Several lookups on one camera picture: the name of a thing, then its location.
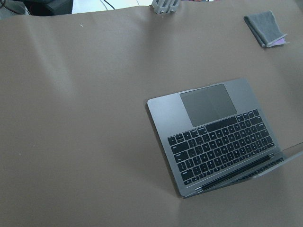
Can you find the grey laptop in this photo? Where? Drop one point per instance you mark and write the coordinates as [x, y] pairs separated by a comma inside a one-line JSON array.
[[216, 136]]

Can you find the folded grey cloth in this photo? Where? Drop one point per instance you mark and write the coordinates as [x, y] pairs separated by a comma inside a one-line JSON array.
[[265, 29]]

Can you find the aluminium frame post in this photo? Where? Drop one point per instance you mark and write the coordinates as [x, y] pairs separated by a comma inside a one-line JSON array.
[[165, 6]]

